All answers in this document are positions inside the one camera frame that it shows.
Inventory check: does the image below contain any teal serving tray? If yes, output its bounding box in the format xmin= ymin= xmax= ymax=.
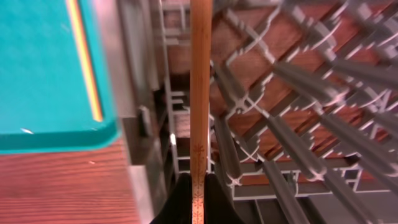
xmin=1 ymin=1 xmax=120 ymax=154

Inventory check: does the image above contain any wooden chopstick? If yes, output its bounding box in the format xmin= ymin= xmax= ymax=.
xmin=65 ymin=0 xmax=103 ymax=122
xmin=190 ymin=0 xmax=213 ymax=224

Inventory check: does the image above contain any grey dish rack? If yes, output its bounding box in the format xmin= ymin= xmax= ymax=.
xmin=93 ymin=0 xmax=398 ymax=224

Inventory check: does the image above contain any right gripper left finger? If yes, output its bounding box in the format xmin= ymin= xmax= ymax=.
xmin=150 ymin=173 xmax=192 ymax=224

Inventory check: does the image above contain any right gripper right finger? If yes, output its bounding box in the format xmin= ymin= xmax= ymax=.
xmin=204 ymin=174 xmax=244 ymax=224

